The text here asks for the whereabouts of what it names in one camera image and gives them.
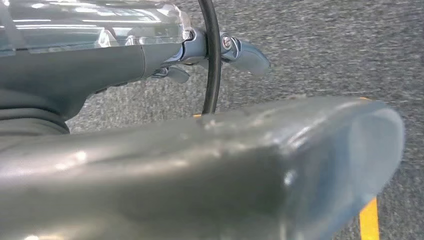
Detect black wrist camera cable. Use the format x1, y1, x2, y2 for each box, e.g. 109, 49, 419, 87
197, 0, 223, 115

